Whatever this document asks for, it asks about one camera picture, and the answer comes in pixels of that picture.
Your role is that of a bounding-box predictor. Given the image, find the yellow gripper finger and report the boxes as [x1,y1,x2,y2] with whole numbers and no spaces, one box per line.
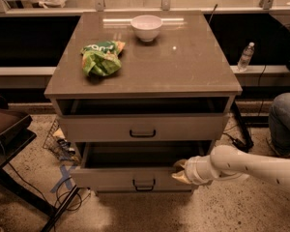
[171,171,188,184]
[173,159,187,168]

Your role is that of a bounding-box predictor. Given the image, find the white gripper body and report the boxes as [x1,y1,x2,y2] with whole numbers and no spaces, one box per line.
[184,156,217,185]

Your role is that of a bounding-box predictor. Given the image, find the drawer with black handle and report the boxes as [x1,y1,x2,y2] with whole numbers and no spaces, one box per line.
[58,114,228,142]
[71,140,212,194]

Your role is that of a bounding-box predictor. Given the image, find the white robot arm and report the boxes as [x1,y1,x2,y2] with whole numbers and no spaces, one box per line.
[171,145,290,193]

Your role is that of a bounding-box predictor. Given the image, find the grey drawer cabinet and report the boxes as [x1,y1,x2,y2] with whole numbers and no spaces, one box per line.
[43,10,243,195]

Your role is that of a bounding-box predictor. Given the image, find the person leg in jeans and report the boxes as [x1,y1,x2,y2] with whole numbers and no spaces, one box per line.
[268,93,290,158]

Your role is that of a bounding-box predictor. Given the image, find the blue tape cross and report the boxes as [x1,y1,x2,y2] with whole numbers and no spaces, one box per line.
[50,164,76,193]

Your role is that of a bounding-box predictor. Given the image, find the clear plastic water bottle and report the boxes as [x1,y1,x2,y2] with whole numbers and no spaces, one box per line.
[237,43,254,72]

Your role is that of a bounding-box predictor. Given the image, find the green chip bag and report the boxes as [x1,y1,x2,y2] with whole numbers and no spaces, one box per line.
[80,41,126,76]

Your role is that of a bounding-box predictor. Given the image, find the white bowl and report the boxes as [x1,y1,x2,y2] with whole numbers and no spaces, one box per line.
[130,14,162,42]

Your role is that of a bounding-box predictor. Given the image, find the black stand with tray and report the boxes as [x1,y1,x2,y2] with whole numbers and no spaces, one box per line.
[0,96,82,232]

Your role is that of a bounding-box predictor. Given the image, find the black power adapter cable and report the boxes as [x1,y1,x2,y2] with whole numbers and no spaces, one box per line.
[221,123,251,154]

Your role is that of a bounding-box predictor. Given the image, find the wire basket with items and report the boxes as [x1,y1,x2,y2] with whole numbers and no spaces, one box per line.
[43,120,77,161]

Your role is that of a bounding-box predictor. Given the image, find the black cable on floor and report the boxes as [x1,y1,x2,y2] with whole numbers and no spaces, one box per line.
[7,161,92,213]

